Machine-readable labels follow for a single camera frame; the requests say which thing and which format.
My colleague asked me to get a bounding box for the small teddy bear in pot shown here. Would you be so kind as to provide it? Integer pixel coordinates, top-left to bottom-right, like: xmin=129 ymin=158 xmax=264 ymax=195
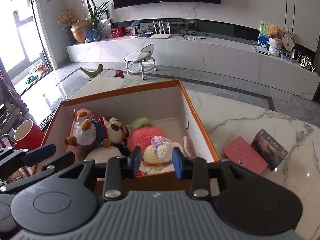
xmin=268 ymin=25 xmax=282 ymax=57

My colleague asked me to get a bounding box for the white wifi router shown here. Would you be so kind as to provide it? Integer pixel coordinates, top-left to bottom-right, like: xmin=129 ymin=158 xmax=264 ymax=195
xmin=151 ymin=21 xmax=171 ymax=39

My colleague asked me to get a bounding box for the smartphone on stand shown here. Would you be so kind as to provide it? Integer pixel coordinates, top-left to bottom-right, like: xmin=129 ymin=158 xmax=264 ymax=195
xmin=0 ymin=134 xmax=15 ymax=154

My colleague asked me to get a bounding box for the white marble tv console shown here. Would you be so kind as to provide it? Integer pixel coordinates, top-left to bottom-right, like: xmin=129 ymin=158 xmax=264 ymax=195
xmin=67 ymin=35 xmax=319 ymax=100

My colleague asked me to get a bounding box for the landscape picture card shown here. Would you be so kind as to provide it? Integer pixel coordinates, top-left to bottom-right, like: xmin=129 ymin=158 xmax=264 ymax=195
xmin=252 ymin=21 xmax=271 ymax=55

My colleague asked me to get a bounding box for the brown sailor plush toy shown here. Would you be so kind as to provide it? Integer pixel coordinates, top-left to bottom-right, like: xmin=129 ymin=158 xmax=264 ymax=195
xmin=64 ymin=109 xmax=129 ymax=148

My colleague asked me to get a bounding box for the pink fluffy peach plush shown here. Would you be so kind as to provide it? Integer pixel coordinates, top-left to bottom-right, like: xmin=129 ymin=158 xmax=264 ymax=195
xmin=127 ymin=118 xmax=166 ymax=152

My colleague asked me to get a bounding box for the white crochet bunny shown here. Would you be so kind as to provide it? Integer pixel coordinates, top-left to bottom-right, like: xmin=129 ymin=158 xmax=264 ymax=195
xmin=139 ymin=136 xmax=191 ymax=176

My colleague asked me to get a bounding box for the dark photo card box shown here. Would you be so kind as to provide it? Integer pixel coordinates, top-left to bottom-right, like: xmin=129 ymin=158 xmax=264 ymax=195
xmin=251 ymin=128 xmax=288 ymax=171

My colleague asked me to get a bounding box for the tall leafy plant in vase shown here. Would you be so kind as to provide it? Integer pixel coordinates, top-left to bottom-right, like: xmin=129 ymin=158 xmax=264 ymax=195
xmin=87 ymin=0 xmax=112 ymax=41

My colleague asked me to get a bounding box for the black white cow figurine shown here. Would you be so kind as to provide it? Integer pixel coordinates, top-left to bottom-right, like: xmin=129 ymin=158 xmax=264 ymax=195
xmin=299 ymin=56 xmax=316 ymax=73

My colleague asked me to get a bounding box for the red gift box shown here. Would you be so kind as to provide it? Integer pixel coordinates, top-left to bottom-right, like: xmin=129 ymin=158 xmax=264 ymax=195
xmin=111 ymin=27 xmax=124 ymax=38

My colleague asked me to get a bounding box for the round paper fan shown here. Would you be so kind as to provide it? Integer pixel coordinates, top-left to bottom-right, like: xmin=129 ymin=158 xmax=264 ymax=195
xmin=282 ymin=29 xmax=296 ymax=57

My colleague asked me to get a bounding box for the green toy on floor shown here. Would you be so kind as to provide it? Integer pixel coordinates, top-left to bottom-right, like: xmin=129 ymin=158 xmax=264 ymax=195
xmin=79 ymin=64 xmax=103 ymax=79

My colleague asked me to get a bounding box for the red cup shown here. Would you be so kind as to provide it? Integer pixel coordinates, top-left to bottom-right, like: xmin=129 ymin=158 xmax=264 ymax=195
xmin=14 ymin=119 xmax=44 ymax=151

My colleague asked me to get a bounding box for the orange cardboard box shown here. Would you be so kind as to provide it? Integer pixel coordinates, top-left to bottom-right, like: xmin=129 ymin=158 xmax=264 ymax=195
xmin=27 ymin=80 xmax=219 ymax=202

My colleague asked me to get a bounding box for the golden acorn vase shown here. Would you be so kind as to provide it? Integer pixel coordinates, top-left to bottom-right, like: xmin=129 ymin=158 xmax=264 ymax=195
xmin=71 ymin=20 xmax=92 ymax=43

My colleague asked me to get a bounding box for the dried flower bouquet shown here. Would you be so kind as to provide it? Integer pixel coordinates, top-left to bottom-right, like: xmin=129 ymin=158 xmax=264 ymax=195
xmin=56 ymin=9 xmax=77 ymax=45

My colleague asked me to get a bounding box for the white rolling stool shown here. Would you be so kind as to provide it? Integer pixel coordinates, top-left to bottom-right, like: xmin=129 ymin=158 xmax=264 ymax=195
xmin=123 ymin=43 xmax=158 ymax=80

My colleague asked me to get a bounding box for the pink snap wallet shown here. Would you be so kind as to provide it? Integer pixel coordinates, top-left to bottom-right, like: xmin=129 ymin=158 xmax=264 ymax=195
xmin=222 ymin=137 xmax=268 ymax=174

